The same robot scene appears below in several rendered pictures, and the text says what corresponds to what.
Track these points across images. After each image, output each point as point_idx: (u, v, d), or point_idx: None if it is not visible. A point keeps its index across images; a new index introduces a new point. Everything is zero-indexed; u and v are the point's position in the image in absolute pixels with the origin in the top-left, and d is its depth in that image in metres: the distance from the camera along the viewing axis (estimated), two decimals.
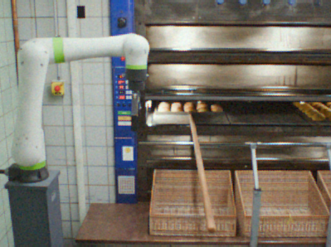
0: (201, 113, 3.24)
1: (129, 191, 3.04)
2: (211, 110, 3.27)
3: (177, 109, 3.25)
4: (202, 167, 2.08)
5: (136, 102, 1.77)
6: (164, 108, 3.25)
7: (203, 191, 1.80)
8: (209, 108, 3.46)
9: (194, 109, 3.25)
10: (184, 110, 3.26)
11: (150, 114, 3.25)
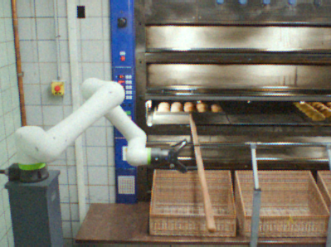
0: (201, 113, 3.24)
1: (129, 191, 3.04)
2: (211, 110, 3.27)
3: (177, 110, 3.25)
4: (202, 167, 2.08)
5: (175, 169, 2.29)
6: (164, 108, 3.25)
7: (203, 191, 1.80)
8: (209, 108, 3.46)
9: (194, 109, 3.25)
10: (184, 110, 3.26)
11: (150, 114, 3.25)
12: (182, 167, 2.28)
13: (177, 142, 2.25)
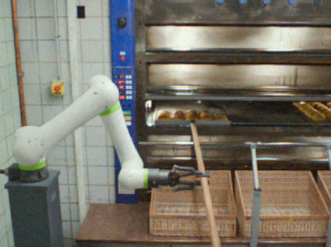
0: (203, 122, 2.97)
1: (129, 191, 3.04)
2: (214, 118, 3.00)
3: (178, 118, 2.98)
4: (207, 189, 1.81)
5: (181, 190, 1.96)
6: (164, 117, 2.98)
7: (210, 220, 1.53)
8: (212, 116, 3.20)
9: (197, 118, 2.99)
10: (186, 118, 2.99)
11: (150, 114, 3.25)
12: (187, 184, 1.94)
13: (183, 168, 1.93)
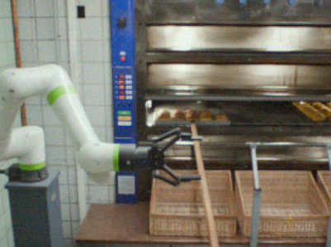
0: (203, 122, 2.97)
1: (129, 191, 3.04)
2: (214, 118, 3.00)
3: (178, 118, 2.98)
4: (207, 193, 1.81)
5: (161, 180, 1.38)
6: (164, 117, 2.98)
7: (209, 226, 1.54)
8: (212, 115, 3.20)
9: (197, 118, 2.98)
10: (186, 118, 2.99)
11: (150, 114, 3.25)
12: (172, 175, 1.37)
13: (164, 135, 1.34)
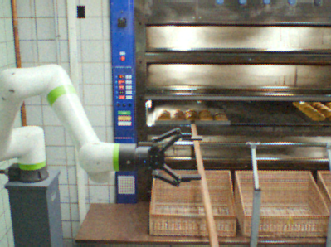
0: (203, 122, 2.97)
1: (129, 191, 3.04)
2: (214, 118, 3.00)
3: (178, 118, 2.98)
4: (207, 193, 1.81)
5: (161, 179, 1.38)
6: (164, 117, 2.98)
7: (209, 226, 1.54)
8: (212, 115, 3.20)
9: (197, 118, 2.98)
10: (186, 118, 2.99)
11: (150, 114, 3.25)
12: (172, 175, 1.37)
13: (164, 135, 1.34)
